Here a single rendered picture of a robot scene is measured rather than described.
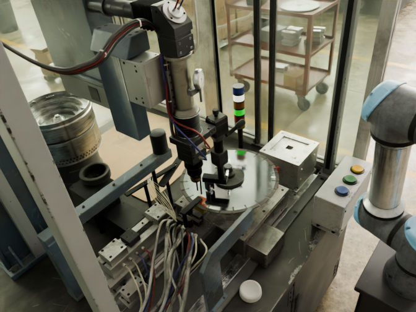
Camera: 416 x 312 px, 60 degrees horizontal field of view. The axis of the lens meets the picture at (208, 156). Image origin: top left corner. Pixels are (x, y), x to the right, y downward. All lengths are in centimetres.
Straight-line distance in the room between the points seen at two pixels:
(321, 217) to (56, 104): 122
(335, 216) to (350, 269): 96
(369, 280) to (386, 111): 60
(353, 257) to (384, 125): 147
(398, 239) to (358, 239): 123
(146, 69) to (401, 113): 59
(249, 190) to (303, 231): 28
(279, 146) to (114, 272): 81
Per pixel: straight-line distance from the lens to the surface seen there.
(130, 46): 92
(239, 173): 130
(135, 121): 104
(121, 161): 182
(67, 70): 79
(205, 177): 122
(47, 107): 177
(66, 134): 156
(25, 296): 144
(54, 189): 52
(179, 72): 92
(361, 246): 239
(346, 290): 219
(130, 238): 126
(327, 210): 134
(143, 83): 92
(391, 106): 93
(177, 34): 87
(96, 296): 69
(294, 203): 148
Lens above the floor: 180
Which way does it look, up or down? 37 degrees down
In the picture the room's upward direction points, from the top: 6 degrees counter-clockwise
